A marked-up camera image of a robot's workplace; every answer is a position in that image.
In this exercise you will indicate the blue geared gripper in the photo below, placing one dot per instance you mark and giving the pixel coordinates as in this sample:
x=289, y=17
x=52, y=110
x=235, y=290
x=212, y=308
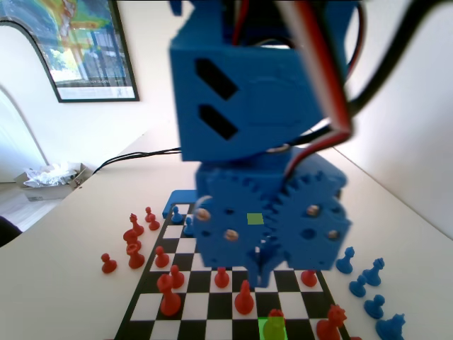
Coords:
x=230, y=244

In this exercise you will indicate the red rook chess piece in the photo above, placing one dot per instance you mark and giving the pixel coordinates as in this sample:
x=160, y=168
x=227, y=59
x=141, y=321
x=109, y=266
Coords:
x=274, y=326
x=135, y=260

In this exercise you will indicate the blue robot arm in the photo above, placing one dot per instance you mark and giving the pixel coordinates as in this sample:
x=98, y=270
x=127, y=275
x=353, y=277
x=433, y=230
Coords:
x=276, y=106

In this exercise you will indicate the red pawn chess piece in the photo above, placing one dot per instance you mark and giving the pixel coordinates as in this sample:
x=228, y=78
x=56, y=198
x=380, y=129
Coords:
x=221, y=280
x=153, y=224
x=161, y=260
x=309, y=280
x=177, y=280
x=148, y=216
x=108, y=266

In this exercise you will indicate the red king chess piece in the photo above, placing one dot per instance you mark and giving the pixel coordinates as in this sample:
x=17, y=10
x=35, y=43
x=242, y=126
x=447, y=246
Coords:
x=170, y=301

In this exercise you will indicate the black and white chessboard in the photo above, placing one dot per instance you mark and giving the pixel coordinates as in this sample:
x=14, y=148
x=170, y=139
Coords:
x=198, y=318

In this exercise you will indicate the crumpled clear plastic bags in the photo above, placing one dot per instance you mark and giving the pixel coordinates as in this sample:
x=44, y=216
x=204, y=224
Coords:
x=53, y=175

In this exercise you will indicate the cardboard box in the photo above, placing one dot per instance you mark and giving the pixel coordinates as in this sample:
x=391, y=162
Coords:
x=46, y=193

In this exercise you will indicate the black framed map poster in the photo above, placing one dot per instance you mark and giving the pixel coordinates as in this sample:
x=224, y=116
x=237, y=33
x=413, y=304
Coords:
x=81, y=42

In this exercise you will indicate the blue base plate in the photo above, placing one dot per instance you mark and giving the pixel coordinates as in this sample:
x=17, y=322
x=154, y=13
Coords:
x=177, y=196

